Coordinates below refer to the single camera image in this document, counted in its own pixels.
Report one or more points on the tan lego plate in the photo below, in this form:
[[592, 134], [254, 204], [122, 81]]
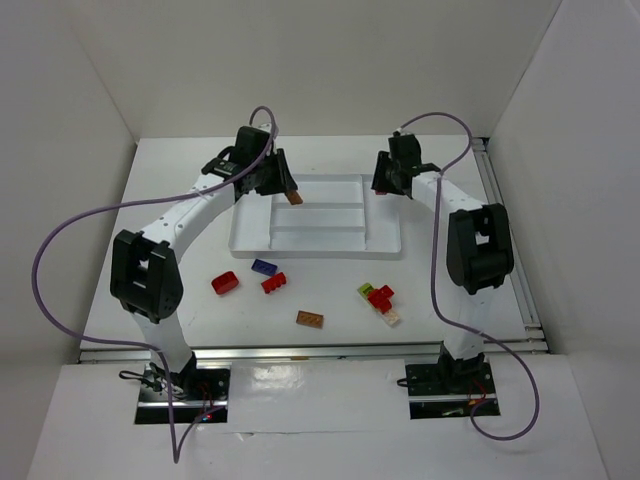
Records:
[[391, 318]]

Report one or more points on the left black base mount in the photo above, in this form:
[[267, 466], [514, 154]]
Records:
[[207, 395]]

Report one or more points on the red cross lego brick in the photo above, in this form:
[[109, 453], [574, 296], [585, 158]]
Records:
[[380, 299]]

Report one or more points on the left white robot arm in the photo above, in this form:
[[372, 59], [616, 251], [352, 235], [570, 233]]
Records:
[[145, 275]]

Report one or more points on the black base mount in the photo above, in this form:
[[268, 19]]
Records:
[[207, 395], [431, 395]]

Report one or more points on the red and brown lego stack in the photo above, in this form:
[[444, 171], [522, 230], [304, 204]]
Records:
[[294, 198]]

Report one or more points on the aluminium rail front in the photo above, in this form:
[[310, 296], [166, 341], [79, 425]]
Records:
[[274, 353]]

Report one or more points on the red rounded lego brick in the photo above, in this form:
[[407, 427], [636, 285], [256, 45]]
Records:
[[224, 283]]

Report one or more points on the white divided sorting tray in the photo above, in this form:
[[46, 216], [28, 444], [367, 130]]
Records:
[[340, 218]]

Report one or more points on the aluminium rail right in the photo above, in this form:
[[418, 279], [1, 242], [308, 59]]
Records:
[[516, 283]]

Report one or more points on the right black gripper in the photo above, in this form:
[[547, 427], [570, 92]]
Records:
[[383, 173]]

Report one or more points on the green lego brick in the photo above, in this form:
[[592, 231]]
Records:
[[365, 290]]

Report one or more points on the red ridged lego brick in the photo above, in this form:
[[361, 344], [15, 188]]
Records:
[[274, 282]]

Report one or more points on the purple lego brick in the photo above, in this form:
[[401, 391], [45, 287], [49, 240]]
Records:
[[264, 267]]

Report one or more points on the brown lego plate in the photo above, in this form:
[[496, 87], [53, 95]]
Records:
[[310, 319]]

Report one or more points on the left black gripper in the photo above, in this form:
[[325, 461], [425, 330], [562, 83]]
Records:
[[275, 175]]

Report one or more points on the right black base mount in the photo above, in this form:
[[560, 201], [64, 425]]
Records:
[[431, 395]]

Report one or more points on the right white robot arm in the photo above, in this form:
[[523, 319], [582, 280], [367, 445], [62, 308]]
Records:
[[478, 253]]

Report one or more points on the aluminium rail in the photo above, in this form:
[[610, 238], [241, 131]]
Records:
[[274, 353], [516, 283]]

